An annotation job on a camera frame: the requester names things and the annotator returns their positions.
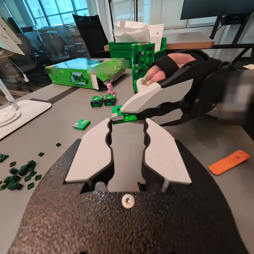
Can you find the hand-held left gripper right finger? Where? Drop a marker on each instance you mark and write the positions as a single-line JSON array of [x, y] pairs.
[[166, 158]]

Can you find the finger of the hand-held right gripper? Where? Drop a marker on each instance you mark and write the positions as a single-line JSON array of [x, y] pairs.
[[171, 118], [150, 99]]

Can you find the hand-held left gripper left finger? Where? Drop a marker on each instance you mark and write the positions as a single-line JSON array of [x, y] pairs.
[[91, 156]]

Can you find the bright green lego base plate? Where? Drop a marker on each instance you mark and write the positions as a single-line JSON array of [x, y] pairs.
[[129, 118]]

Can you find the dark grey lego tile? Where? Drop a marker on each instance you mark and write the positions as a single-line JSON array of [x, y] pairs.
[[117, 117]]

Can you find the tiled green lego panel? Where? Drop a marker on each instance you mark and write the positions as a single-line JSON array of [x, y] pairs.
[[81, 124]]

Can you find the green lego creeper model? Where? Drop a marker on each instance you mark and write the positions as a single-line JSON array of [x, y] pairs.
[[141, 65]]

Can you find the dark green lego cube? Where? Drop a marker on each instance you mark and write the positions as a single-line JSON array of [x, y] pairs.
[[97, 102], [110, 100]]

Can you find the pink lego pig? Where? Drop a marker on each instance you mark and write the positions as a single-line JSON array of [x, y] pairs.
[[110, 89]]

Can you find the pile of dark green lego pieces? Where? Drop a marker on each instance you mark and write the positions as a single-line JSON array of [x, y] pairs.
[[13, 178]]

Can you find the green lego box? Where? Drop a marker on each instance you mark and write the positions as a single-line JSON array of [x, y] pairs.
[[59, 79]]

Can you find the lego instruction booklet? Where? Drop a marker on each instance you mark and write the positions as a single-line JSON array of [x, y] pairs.
[[10, 37]]

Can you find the person's right hand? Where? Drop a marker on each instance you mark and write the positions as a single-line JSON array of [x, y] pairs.
[[158, 76]]

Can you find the green plastic crate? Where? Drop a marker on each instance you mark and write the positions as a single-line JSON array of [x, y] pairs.
[[119, 51]]

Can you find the orange brick separator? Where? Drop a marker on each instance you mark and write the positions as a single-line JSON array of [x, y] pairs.
[[228, 162]]

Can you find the printed white paper sheet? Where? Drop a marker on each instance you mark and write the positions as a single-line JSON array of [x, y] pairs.
[[156, 35]]

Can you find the crumpled white paper bag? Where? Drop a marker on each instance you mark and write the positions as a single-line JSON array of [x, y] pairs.
[[131, 31]]

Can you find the white stand base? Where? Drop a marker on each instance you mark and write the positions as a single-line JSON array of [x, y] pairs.
[[29, 111]]

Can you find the black office chair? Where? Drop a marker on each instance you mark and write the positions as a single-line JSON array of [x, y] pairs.
[[89, 33]]

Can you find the grey mesh office chair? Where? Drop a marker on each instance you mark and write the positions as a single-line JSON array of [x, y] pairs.
[[27, 49], [59, 43]]

